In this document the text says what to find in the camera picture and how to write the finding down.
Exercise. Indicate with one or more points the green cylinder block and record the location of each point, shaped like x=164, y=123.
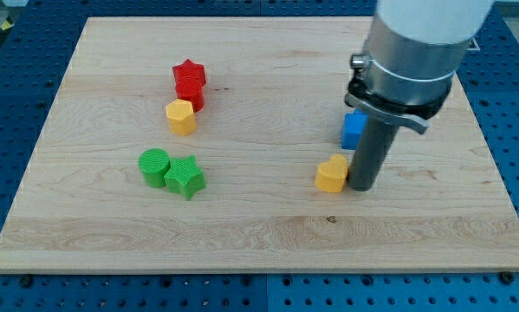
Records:
x=154, y=164

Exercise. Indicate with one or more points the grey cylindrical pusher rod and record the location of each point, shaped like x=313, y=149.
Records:
x=373, y=147

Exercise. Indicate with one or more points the light wooden board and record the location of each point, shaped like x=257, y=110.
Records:
x=273, y=110

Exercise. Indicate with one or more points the red star block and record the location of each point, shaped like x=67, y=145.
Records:
x=189, y=69

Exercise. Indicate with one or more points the yellow heart block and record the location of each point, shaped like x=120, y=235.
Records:
x=332, y=174

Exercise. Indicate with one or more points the blue cube block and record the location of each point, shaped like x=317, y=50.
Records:
x=352, y=128

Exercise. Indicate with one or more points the yellow hexagon block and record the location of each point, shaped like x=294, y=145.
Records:
x=180, y=117

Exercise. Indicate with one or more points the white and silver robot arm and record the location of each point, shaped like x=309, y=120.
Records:
x=403, y=73

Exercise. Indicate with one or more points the red cylinder block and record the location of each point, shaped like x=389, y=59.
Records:
x=191, y=90

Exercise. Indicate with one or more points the green star block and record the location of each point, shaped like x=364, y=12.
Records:
x=184, y=177

